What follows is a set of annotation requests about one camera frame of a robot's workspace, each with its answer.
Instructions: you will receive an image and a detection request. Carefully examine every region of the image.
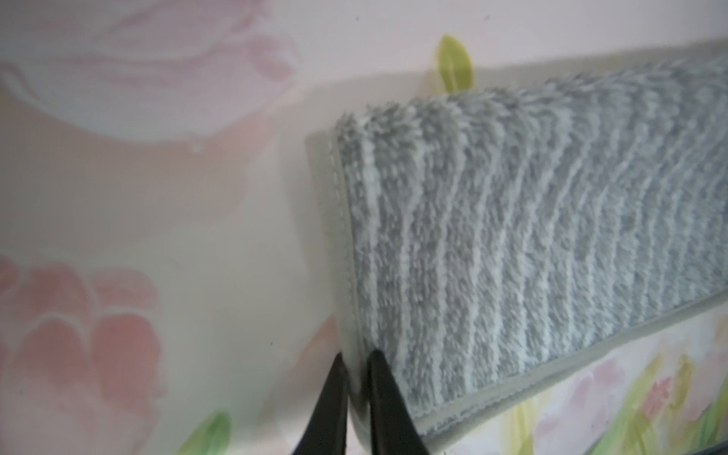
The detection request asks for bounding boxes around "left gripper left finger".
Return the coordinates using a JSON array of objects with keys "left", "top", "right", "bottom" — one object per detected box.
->
[{"left": 292, "top": 354, "right": 349, "bottom": 455}]

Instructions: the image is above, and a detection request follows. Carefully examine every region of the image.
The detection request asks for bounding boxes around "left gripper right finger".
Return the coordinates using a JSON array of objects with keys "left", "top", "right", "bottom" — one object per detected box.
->
[{"left": 367, "top": 350, "right": 430, "bottom": 455}]

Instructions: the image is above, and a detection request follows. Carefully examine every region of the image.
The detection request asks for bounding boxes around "grey striped dishcloth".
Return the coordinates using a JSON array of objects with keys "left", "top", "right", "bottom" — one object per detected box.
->
[{"left": 305, "top": 56, "right": 727, "bottom": 452}]

